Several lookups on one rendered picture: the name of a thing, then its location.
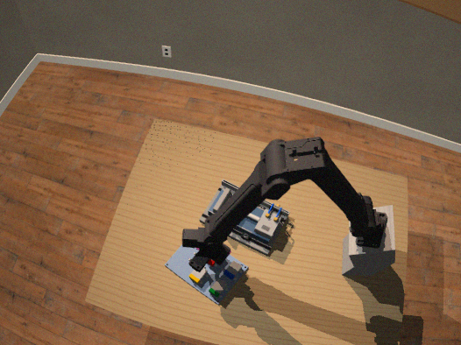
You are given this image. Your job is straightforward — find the beige block with yellow end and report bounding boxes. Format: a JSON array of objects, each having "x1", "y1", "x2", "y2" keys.
[{"x1": 189, "y1": 268, "x2": 208, "y2": 284}]

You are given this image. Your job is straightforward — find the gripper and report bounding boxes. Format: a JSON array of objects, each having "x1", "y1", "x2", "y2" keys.
[{"x1": 215, "y1": 243, "x2": 231, "y2": 265}]

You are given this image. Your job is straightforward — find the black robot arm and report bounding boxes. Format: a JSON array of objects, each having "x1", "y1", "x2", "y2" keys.
[{"x1": 182, "y1": 137, "x2": 387, "y2": 272}]

